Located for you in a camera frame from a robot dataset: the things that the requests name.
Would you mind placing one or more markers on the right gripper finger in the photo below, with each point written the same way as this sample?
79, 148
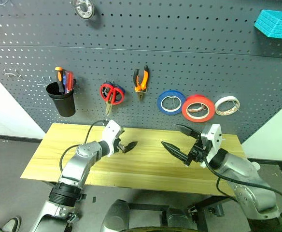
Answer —
176, 151
188, 131

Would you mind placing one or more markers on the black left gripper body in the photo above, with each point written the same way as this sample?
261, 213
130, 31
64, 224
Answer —
120, 145

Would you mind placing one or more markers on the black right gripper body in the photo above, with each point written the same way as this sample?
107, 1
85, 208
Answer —
196, 152

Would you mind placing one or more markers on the orange and black pliers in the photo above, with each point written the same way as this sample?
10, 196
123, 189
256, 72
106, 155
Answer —
141, 87

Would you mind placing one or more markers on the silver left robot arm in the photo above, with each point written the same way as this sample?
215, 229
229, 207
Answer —
78, 166

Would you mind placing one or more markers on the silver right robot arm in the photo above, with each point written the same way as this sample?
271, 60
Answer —
247, 174

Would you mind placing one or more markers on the red tape roll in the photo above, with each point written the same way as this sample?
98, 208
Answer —
199, 98

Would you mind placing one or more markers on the white tape roll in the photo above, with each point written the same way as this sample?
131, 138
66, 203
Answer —
217, 105

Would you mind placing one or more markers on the blue tape roll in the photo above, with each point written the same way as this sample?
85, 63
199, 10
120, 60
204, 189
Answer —
159, 102

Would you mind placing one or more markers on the dark grey perforated pegboard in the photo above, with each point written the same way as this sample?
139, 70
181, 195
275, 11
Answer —
179, 60

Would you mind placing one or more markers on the black cup holder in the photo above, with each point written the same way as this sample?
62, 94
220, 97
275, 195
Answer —
63, 106

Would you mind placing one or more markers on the dark grey rounded shell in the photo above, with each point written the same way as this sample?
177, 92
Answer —
179, 217
115, 215

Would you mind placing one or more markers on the orange and black screwdriver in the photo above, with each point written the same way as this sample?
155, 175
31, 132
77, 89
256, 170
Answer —
59, 77

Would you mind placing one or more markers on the silver round metal disc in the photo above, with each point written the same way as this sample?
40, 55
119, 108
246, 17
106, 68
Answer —
84, 9

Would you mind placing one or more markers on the grey sneaker shoe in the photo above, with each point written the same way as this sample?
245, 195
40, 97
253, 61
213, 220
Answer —
9, 224

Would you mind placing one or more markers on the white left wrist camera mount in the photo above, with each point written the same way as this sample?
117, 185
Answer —
112, 131

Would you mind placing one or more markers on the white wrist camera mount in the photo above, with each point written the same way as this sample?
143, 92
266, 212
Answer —
112, 131
213, 137

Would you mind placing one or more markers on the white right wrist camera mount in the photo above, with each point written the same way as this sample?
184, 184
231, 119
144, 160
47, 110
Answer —
213, 137

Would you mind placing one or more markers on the black metal table frame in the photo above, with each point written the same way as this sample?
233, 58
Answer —
203, 205

